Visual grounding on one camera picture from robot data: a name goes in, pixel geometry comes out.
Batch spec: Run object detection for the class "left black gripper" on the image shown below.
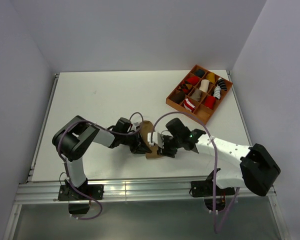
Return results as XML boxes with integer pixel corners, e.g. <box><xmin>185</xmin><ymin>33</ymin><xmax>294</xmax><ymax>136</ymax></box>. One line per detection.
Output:
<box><xmin>120</xmin><ymin>131</ymin><xmax>151</xmax><ymax>155</ymax></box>

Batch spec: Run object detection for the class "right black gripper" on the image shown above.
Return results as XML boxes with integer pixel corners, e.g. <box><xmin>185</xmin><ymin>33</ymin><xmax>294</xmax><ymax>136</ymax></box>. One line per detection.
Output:
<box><xmin>157</xmin><ymin>133</ymin><xmax>183</xmax><ymax>159</ymax></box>

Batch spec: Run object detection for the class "tan brown sock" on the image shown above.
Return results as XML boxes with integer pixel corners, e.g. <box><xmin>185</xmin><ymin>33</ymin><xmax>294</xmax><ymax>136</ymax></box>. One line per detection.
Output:
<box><xmin>140</xmin><ymin>120</ymin><xmax>163</xmax><ymax>160</ymax></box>

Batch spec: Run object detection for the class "red white striped sock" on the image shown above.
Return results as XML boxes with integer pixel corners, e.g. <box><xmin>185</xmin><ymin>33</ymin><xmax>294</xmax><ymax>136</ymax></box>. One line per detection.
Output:
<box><xmin>183</xmin><ymin>98</ymin><xmax>196</xmax><ymax>113</ymax></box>

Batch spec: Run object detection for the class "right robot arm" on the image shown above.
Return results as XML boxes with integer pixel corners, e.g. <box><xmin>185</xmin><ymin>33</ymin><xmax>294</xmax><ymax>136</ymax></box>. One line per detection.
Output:
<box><xmin>147</xmin><ymin>118</ymin><xmax>281</xmax><ymax>197</ymax></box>

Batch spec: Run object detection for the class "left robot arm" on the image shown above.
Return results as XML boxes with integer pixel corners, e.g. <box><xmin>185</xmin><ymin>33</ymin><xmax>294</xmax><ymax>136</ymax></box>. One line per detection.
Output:
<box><xmin>52</xmin><ymin>115</ymin><xmax>152</xmax><ymax>200</ymax></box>

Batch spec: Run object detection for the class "dark brown rolled sock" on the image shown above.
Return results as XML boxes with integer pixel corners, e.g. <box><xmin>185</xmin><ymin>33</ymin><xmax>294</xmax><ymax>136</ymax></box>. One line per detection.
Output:
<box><xmin>170</xmin><ymin>91</ymin><xmax>186</xmax><ymax>104</ymax></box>

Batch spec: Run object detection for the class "grey brown rolled sock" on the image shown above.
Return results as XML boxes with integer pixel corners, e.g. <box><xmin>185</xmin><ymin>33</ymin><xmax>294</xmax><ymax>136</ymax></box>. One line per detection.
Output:
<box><xmin>190</xmin><ymin>88</ymin><xmax>203</xmax><ymax>102</ymax></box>

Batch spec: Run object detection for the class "red rolled sock lower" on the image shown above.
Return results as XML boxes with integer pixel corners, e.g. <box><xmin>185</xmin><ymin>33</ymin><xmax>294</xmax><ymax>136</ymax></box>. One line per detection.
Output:
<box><xmin>203</xmin><ymin>95</ymin><xmax>217</xmax><ymax>110</ymax></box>

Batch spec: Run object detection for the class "red rolled sock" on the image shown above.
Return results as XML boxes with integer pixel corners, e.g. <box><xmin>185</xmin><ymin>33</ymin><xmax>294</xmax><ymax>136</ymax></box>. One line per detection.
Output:
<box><xmin>203</xmin><ymin>95</ymin><xmax>217</xmax><ymax>110</ymax></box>
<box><xmin>186</xmin><ymin>76</ymin><xmax>200</xmax><ymax>86</ymax></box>

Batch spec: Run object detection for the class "orange divided sock tray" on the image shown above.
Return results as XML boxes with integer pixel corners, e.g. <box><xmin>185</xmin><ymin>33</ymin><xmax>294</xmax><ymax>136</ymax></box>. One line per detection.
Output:
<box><xmin>165</xmin><ymin>65</ymin><xmax>233</xmax><ymax>124</ymax></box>

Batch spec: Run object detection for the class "argyle patterned rolled sock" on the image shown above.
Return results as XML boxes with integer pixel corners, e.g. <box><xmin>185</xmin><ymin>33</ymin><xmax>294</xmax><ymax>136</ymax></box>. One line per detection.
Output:
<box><xmin>178</xmin><ymin>82</ymin><xmax>193</xmax><ymax>95</ymax></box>

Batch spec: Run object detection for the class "red rolled sock upper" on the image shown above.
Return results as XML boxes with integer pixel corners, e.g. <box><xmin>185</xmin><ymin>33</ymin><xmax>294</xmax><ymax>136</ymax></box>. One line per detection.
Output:
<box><xmin>186</xmin><ymin>76</ymin><xmax>200</xmax><ymax>86</ymax></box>

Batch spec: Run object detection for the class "cream rolled sock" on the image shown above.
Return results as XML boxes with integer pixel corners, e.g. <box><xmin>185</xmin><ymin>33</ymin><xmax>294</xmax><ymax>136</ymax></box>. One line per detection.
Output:
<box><xmin>199</xmin><ymin>79</ymin><xmax>210</xmax><ymax>93</ymax></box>

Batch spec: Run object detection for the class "white grey striped sock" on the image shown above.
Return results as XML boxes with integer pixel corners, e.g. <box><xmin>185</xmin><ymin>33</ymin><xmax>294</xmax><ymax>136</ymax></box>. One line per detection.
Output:
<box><xmin>213</xmin><ymin>85</ymin><xmax>221</xmax><ymax>100</ymax></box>

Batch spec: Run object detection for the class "dark teal rolled sock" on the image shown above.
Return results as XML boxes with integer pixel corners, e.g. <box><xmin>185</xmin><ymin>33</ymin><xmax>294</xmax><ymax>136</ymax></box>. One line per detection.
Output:
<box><xmin>194</xmin><ymin>69</ymin><xmax>206</xmax><ymax>78</ymax></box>

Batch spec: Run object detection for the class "yellow rolled sock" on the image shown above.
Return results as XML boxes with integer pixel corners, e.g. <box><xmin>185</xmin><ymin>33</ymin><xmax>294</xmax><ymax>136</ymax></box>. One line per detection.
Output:
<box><xmin>206</xmin><ymin>72</ymin><xmax>216</xmax><ymax>84</ymax></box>

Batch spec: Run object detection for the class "black white striped sock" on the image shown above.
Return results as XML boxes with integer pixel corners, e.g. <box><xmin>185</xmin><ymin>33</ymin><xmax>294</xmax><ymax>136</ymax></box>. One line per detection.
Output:
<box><xmin>217</xmin><ymin>77</ymin><xmax>228</xmax><ymax>91</ymax></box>

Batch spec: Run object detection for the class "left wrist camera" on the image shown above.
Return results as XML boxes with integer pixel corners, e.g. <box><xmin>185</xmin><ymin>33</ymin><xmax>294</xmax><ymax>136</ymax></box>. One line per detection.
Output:
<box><xmin>131</xmin><ymin>122</ymin><xmax>141</xmax><ymax>131</ymax></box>

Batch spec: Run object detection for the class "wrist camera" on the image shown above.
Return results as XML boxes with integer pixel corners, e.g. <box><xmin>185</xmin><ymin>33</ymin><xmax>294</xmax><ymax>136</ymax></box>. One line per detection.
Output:
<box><xmin>147</xmin><ymin>131</ymin><xmax>164</xmax><ymax>148</ymax></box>
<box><xmin>131</xmin><ymin>122</ymin><xmax>141</xmax><ymax>131</ymax></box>

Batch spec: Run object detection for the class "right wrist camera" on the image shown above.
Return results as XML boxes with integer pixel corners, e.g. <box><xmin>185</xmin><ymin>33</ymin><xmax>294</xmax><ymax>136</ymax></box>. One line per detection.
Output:
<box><xmin>147</xmin><ymin>131</ymin><xmax>164</xmax><ymax>148</ymax></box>

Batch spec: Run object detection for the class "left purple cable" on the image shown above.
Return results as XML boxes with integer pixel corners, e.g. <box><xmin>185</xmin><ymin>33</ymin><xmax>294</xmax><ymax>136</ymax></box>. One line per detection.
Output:
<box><xmin>57</xmin><ymin>111</ymin><xmax>145</xmax><ymax>221</ymax></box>

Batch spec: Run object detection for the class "purple cable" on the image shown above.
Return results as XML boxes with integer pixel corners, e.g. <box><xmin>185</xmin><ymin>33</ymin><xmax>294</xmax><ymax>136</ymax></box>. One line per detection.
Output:
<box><xmin>57</xmin><ymin>111</ymin><xmax>145</xmax><ymax>221</ymax></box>
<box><xmin>151</xmin><ymin>111</ymin><xmax>241</xmax><ymax>235</ymax></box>

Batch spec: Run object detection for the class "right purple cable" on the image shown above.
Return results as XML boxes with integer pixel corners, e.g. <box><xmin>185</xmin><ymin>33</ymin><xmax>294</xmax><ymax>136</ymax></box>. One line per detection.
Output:
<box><xmin>151</xmin><ymin>111</ymin><xmax>241</xmax><ymax>235</ymax></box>

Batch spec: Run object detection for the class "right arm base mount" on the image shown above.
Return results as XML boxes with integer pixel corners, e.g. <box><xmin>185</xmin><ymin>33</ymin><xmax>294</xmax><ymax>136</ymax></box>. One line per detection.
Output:
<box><xmin>189</xmin><ymin>175</ymin><xmax>235</xmax><ymax>212</ymax></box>

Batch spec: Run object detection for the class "aluminium front rail frame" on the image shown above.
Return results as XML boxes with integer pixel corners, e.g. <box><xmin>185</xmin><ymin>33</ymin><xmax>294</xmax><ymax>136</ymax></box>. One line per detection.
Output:
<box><xmin>13</xmin><ymin>174</ymin><xmax>277</xmax><ymax>205</ymax></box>

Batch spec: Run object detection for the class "right aluminium side rail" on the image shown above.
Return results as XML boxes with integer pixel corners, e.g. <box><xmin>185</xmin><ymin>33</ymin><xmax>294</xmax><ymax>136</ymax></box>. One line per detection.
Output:
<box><xmin>231</xmin><ymin>85</ymin><xmax>253</xmax><ymax>146</ymax></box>

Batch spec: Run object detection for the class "aluminium side rail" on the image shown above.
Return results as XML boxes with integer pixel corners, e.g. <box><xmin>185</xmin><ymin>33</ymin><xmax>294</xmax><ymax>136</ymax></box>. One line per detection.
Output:
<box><xmin>231</xmin><ymin>85</ymin><xmax>253</xmax><ymax>146</ymax></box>
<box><xmin>26</xmin><ymin>73</ymin><xmax>60</xmax><ymax>183</ymax></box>

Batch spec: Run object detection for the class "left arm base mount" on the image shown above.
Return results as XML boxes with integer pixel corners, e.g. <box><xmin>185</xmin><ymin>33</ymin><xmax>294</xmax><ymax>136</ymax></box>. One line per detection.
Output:
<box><xmin>57</xmin><ymin>183</ymin><xmax>104</xmax><ymax>218</ymax></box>

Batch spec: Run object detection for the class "left aluminium side rail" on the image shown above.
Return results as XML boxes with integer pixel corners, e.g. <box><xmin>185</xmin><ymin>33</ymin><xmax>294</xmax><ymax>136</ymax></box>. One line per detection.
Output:
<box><xmin>26</xmin><ymin>73</ymin><xmax>60</xmax><ymax>183</ymax></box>

